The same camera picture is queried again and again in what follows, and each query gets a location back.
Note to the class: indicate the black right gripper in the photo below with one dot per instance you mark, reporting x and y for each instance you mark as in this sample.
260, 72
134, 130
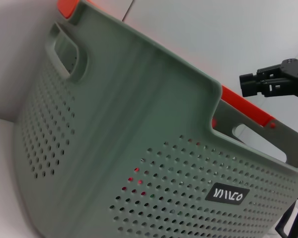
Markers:
296, 77

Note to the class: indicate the red sloped toy brick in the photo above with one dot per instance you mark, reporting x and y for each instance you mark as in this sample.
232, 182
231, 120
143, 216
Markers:
136, 170

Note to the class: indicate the grey perforated storage bin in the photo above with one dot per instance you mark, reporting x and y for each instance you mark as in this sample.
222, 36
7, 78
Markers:
139, 124

